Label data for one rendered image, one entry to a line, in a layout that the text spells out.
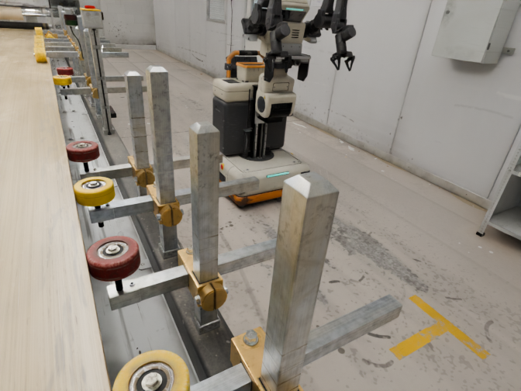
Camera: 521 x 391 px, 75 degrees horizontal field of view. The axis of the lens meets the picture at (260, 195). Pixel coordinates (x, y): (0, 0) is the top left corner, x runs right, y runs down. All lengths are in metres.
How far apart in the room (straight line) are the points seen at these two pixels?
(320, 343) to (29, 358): 0.37
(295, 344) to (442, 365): 1.41
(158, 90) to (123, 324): 0.52
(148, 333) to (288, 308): 0.54
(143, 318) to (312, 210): 0.65
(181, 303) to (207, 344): 0.12
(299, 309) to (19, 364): 0.32
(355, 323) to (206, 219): 0.29
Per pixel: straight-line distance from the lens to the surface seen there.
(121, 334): 0.86
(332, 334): 0.57
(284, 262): 0.33
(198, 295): 0.64
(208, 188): 0.53
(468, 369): 1.83
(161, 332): 0.84
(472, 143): 3.22
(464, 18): 3.04
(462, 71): 3.26
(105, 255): 0.60
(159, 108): 0.73
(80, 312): 0.53
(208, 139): 0.49
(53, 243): 0.66
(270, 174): 2.38
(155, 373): 0.43
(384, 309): 0.63
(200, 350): 0.70
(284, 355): 0.41
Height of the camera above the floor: 1.27
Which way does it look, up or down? 29 degrees down
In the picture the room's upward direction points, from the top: 5 degrees clockwise
